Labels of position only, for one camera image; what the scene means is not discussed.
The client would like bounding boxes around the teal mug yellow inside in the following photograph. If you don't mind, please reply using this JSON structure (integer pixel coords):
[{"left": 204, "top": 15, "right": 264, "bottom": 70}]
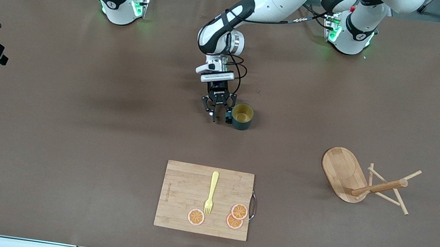
[{"left": 224, "top": 101, "right": 256, "bottom": 132}]

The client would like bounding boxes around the wooden mug tree rack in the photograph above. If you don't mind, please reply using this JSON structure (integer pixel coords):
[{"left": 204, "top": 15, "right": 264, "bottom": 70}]
[{"left": 316, "top": 145, "right": 424, "bottom": 217}]

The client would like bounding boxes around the yellow plastic fork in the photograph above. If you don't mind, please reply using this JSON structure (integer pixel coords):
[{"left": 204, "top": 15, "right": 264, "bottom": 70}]
[{"left": 203, "top": 170, "right": 220, "bottom": 217}]

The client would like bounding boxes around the orange slice toy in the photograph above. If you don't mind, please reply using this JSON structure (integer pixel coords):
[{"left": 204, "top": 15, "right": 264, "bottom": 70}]
[
  {"left": 229, "top": 202, "right": 250, "bottom": 221},
  {"left": 186, "top": 207, "right": 206, "bottom": 228},
  {"left": 225, "top": 212, "right": 245, "bottom": 231}
]

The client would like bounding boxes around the silver right base connector box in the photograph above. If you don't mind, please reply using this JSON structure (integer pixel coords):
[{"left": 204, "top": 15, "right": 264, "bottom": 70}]
[{"left": 130, "top": 0, "right": 152, "bottom": 20}]

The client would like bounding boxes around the silver base connector box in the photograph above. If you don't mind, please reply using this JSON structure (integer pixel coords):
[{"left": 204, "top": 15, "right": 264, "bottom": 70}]
[
  {"left": 130, "top": 0, "right": 152, "bottom": 20},
  {"left": 321, "top": 10, "right": 344, "bottom": 44}
]

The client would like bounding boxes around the silver left base connector box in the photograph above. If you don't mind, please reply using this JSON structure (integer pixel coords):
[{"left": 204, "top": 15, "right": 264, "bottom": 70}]
[{"left": 321, "top": 10, "right": 344, "bottom": 44}]

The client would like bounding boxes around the black office chair leg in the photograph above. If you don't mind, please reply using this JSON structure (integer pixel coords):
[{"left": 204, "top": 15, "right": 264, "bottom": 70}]
[{"left": 417, "top": 0, "right": 436, "bottom": 16}]

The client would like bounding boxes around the bamboo cutting board metal handle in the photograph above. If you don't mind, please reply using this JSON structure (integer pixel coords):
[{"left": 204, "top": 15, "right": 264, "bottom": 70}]
[{"left": 153, "top": 159, "right": 262, "bottom": 243}]

